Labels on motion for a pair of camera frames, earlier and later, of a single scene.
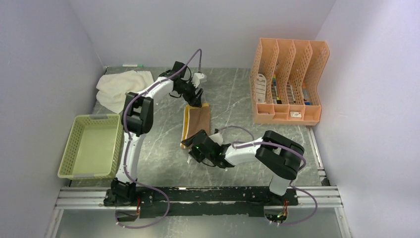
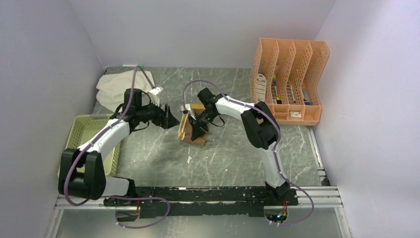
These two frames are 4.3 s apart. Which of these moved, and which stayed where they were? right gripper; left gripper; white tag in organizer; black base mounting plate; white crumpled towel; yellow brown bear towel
Moved: left gripper; right gripper
Stayed: black base mounting plate; yellow brown bear towel; white tag in organizer; white crumpled towel
